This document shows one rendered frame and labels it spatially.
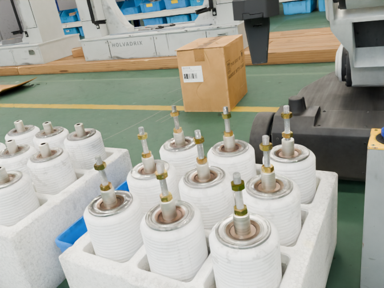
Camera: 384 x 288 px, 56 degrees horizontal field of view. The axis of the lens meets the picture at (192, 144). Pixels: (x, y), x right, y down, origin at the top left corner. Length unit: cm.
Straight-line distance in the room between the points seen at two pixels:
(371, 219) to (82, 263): 47
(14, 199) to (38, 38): 310
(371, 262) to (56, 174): 66
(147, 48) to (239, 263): 260
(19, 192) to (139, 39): 231
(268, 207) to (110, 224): 25
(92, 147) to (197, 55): 86
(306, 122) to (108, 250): 60
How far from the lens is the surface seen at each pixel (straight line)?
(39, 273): 86
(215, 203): 62
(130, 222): 60
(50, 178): 88
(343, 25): 95
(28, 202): 84
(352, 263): 84
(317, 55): 244
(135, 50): 304
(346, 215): 97
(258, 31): 49
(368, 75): 114
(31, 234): 82
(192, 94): 173
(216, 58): 164
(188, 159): 76
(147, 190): 67
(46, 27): 386
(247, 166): 72
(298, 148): 71
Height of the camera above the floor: 57
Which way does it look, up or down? 24 degrees down
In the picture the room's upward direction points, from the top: 9 degrees counter-clockwise
